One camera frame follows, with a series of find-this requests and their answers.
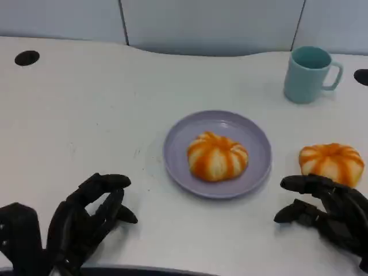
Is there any orange and white bread roll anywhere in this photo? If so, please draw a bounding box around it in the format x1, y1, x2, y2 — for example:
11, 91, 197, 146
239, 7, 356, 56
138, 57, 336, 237
187, 131, 250, 183
298, 142, 365, 187

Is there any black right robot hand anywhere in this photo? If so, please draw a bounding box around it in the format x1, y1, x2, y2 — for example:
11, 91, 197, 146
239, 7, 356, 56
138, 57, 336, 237
273, 174, 368, 273

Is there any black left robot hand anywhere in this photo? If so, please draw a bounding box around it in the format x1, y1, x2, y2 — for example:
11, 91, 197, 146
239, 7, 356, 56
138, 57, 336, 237
45, 172, 139, 276

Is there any lilac plate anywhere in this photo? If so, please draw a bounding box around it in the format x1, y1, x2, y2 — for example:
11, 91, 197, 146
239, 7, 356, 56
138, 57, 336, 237
163, 109, 273, 200

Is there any black table grommet hole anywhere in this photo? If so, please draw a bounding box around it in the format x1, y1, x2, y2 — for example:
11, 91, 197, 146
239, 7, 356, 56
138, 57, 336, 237
14, 50, 40, 67
353, 68, 368, 86

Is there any pale green mug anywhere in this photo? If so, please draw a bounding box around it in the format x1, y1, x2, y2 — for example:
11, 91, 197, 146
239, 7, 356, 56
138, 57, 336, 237
283, 45, 344, 105

